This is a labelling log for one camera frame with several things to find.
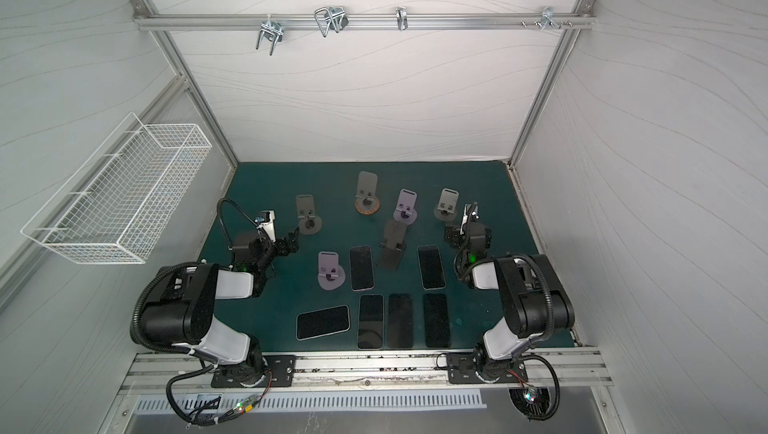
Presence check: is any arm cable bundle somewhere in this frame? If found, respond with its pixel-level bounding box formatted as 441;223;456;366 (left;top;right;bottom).
506;354;562;423
164;361;274;428

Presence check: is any lilac front round stand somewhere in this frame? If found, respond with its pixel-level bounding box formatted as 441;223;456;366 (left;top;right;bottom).
317;251;346;291

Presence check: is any black folding phone stand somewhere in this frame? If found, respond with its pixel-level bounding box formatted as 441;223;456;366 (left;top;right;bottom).
376;219;407;271

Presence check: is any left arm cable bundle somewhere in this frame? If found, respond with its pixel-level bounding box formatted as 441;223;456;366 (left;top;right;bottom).
164;361;274;428

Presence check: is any wooden round stand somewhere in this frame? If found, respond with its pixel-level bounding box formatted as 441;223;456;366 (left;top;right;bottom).
355;171;380;216

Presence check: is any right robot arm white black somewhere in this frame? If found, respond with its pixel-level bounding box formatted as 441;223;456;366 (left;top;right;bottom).
444;222;575;383

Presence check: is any grey round stand right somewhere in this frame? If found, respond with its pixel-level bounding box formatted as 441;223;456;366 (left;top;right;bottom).
433;188;460;223

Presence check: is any metal u-bolt clamp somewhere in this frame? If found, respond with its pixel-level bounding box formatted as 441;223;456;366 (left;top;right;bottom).
313;6;349;38
255;18;284;56

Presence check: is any aluminium crossbar rail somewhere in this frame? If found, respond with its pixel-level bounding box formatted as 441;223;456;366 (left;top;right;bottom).
134;11;597;32

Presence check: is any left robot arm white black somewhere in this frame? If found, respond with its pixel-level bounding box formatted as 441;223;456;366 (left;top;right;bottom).
129;228;299;373

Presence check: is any grey round stand left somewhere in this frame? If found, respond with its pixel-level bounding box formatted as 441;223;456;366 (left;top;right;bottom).
296;195;322;236

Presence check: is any white slotted cable duct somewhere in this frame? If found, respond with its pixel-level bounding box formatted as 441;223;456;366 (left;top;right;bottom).
134;389;487;415

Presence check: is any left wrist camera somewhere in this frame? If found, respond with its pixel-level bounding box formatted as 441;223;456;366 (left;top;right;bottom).
254;210;276;242

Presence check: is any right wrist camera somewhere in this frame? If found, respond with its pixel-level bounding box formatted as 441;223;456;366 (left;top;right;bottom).
460;202;478;235

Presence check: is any grey round stand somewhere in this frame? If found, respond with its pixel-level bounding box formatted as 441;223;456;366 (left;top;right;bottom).
296;195;322;236
433;188;460;223

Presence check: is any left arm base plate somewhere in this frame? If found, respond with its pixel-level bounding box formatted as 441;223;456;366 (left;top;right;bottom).
210;355;296;389

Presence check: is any lilac round stand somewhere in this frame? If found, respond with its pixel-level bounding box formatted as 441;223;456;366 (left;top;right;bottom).
317;251;346;291
393;189;418;226

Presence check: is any metal bracket right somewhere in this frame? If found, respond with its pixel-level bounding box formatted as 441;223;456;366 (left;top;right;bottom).
520;7;573;31

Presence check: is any metal u-bolt clamp left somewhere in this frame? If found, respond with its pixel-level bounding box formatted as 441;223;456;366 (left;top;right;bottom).
255;18;284;56

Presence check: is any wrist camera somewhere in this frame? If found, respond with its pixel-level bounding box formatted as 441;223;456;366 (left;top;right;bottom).
460;202;478;235
254;210;276;242

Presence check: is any metal clamp small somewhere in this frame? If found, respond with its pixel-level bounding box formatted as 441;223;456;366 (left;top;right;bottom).
395;7;408;32

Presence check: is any lilac rear round stand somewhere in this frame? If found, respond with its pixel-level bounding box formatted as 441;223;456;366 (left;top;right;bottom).
393;189;418;226

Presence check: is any white wire basket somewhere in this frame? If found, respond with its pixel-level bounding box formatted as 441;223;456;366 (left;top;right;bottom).
20;113;212;265

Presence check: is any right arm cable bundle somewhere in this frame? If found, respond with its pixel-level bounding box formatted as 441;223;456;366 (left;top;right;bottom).
506;354;562;423

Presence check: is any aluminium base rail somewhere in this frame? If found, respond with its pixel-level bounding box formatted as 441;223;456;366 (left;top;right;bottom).
118;347;614;394

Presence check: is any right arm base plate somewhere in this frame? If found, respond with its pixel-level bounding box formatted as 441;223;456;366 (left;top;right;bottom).
436;351;528;385

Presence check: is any metal u-bolt clamp middle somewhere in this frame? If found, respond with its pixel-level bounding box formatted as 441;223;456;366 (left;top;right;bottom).
313;6;349;38

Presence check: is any phone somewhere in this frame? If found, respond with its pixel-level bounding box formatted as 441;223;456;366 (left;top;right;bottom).
349;246;375;292
357;295;384;350
387;294;414;349
423;294;451;349
296;305;351;341
417;246;446;290

